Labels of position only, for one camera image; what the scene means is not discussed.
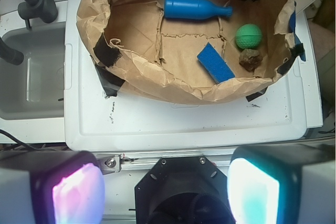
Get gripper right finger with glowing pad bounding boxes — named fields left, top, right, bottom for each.
left=227, top=144, right=335, bottom=223

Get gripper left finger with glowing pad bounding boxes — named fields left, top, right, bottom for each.
left=1, top=151, right=105, bottom=223

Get brown rock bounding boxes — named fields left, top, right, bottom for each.
left=239, top=49, right=263, bottom=72

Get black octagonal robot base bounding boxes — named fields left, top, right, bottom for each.
left=134, top=158, right=236, bottom=223

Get white toy sink basin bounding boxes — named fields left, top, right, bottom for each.
left=1, top=1, right=67, bottom=144

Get blue sponge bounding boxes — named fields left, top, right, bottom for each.
left=197, top=43, right=235, bottom=84

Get green rubber ball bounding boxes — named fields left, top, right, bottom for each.
left=235, top=24, right=263, bottom=49

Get grey toy faucet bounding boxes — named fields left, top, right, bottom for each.
left=1, top=0, right=58, bottom=66

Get brown paper bag tray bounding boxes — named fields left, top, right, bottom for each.
left=77, top=0, right=304, bottom=105

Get blue plastic bottle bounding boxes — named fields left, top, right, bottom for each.
left=164, top=0, right=233, bottom=20

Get metal corner bracket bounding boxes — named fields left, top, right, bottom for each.
left=97, top=155, right=122, bottom=175

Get aluminium rail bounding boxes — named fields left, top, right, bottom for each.
left=94, top=147, right=235, bottom=172

